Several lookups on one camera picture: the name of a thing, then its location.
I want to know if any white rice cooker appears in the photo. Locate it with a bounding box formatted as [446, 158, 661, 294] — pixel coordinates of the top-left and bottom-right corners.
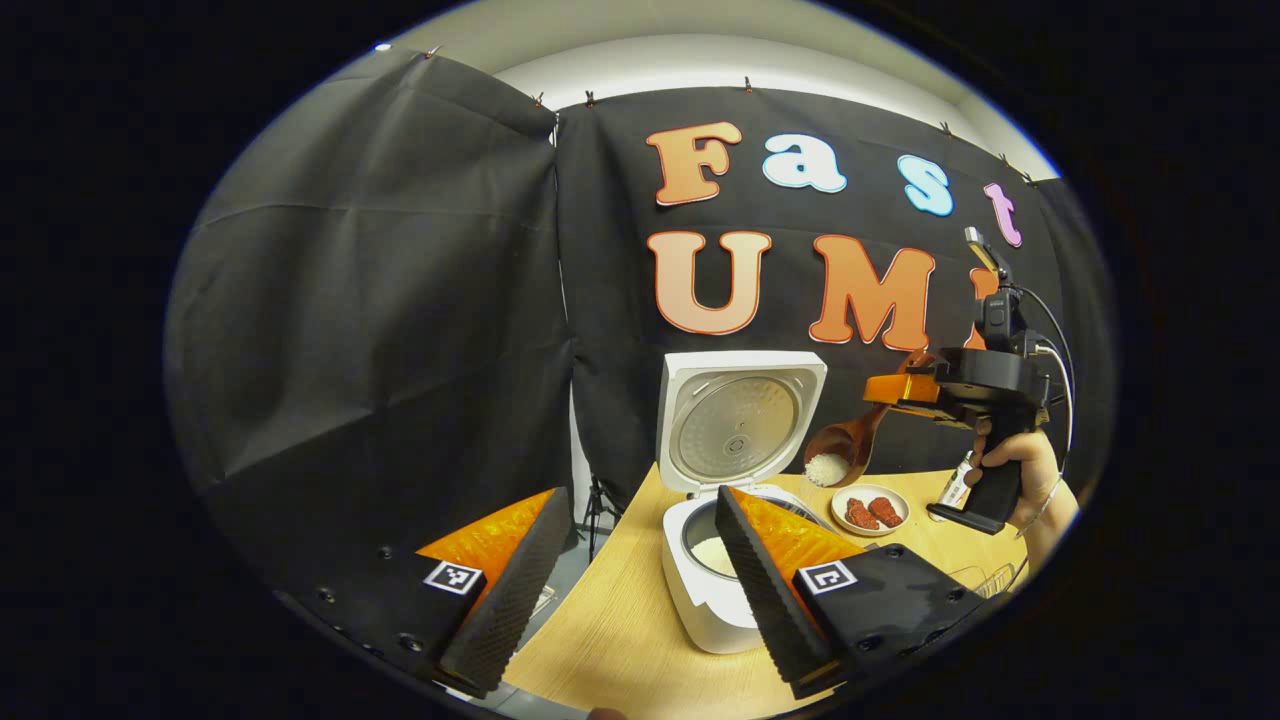
[655, 350, 831, 656]

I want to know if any white round plate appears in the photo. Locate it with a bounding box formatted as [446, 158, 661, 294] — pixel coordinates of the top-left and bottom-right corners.
[831, 484, 911, 538]

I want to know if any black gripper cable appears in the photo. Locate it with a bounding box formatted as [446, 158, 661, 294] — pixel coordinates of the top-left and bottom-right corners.
[1012, 285, 1078, 541]

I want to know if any white drink bottle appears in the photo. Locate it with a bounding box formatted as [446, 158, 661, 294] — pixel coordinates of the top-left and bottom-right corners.
[935, 452, 976, 523]

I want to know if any black backdrop cloth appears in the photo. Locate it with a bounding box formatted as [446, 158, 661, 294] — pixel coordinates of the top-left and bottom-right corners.
[165, 45, 1116, 601]

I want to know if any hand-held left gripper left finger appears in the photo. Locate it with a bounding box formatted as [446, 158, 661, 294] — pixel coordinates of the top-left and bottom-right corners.
[280, 487, 573, 699]

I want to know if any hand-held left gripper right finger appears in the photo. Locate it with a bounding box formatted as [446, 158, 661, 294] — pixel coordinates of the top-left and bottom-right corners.
[715, 485, 991, 701]

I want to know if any metal wire chopstick holder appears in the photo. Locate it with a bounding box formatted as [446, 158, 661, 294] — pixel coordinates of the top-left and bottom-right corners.
[945, 563, 1023, 599]

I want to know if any black tripod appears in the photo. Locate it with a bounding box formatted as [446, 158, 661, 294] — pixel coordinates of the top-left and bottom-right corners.
[583, 475, 623, 563]

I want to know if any brown wooden spoon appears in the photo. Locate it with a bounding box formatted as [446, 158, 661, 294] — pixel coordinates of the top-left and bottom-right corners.
[803, 350, 936, 489]

